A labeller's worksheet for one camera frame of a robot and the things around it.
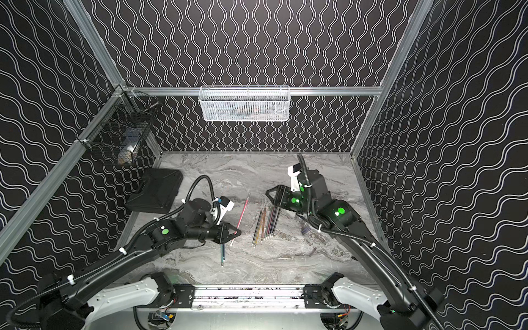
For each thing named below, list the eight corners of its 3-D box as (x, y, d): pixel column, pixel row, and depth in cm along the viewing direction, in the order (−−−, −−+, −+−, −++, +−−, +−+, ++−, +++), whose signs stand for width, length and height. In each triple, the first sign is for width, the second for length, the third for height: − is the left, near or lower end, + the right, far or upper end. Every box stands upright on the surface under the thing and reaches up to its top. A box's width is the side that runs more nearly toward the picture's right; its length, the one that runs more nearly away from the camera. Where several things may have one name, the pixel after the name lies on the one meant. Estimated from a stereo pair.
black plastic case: (133, 213, 98) (124, 205, 93) (149, 177, 112) (143, 168, 107) (172, 213, 98) (166, 205, 93) (183, 177, 112) (179, 168, 107)
